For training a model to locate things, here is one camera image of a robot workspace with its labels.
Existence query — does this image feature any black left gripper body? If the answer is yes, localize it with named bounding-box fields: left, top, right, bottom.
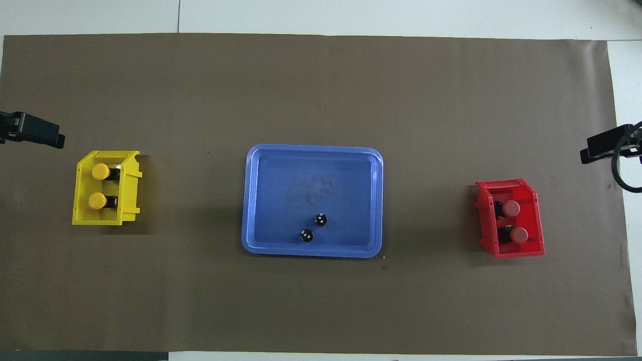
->
left=0, top=111, right=23, bottom=144

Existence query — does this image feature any red plastic parts bin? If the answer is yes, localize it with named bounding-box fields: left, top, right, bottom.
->
left=474, top=178, right=545, bottom=260

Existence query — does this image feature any red push button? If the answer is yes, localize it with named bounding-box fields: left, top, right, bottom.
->
left=499, top=226, right=529, bottom=244
left=494, top=200, right=521, bottom=219

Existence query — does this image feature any yellow push button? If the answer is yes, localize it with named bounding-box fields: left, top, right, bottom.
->
left=91, top=163, right=121, bottom=182
left=88, top=192, right=119, bottom=211

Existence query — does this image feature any yellow plastic parts bin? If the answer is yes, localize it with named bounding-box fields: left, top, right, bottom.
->
left=72, top=150, right=143, bottom=226

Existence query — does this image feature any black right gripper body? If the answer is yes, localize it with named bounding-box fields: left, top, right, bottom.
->
left=624, top=123, right=642, bottom=163

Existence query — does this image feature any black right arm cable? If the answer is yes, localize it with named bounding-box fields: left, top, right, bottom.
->
left=611, top=120, right=642, bottom=194

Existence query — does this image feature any blue plastic tray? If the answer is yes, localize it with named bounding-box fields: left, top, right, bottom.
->
left=241, top=144, right=384, bottom=259

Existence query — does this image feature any brown paper table mat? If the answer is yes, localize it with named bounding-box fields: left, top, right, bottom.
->
left=0, top=33, right=637, bottom=355

